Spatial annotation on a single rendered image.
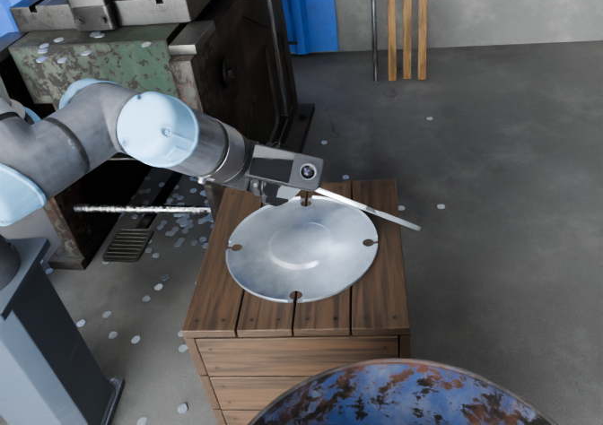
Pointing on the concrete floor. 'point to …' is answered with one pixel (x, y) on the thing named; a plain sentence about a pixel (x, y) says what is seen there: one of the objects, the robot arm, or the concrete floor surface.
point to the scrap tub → (399, 397)
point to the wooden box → (389, 257)
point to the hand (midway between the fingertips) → (301, 184)
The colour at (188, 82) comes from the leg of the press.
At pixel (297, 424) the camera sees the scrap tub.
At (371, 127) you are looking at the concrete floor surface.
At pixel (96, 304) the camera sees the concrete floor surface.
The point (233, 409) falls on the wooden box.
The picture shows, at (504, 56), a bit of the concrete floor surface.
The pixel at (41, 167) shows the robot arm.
